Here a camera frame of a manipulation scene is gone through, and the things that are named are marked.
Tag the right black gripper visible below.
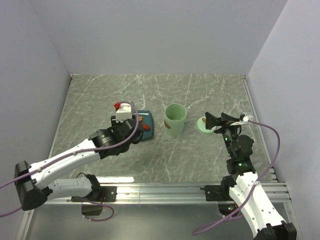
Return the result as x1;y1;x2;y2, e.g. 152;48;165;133
204;112;242;157

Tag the teal square plate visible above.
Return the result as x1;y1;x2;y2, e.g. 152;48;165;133
137;110;154;141

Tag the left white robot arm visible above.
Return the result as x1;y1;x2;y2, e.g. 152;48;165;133
14;118;144;211

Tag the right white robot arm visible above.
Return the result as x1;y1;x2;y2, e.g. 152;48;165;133
205;112;298;240

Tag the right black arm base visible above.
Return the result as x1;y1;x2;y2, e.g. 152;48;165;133
200;175;238;216

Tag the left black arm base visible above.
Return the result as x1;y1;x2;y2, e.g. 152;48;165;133
71;172;117;222

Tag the red sausage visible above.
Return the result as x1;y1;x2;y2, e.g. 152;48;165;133
142;123;151;131

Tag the mint green canister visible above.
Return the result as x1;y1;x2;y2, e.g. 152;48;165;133
164;103;187;137

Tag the mint green lid brown handle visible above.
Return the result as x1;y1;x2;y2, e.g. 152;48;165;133
195;116;217;136

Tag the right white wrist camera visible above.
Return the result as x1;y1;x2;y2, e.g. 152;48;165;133
230;112;254;126

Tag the aluminium front rail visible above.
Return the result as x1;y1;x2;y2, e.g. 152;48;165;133
45;182;292;205

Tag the aluminium rail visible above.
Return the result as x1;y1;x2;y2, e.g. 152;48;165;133
240;75;279;183
45;182;292;205

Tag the aluminium right side rail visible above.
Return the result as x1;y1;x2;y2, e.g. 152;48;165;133
240;75;279;183

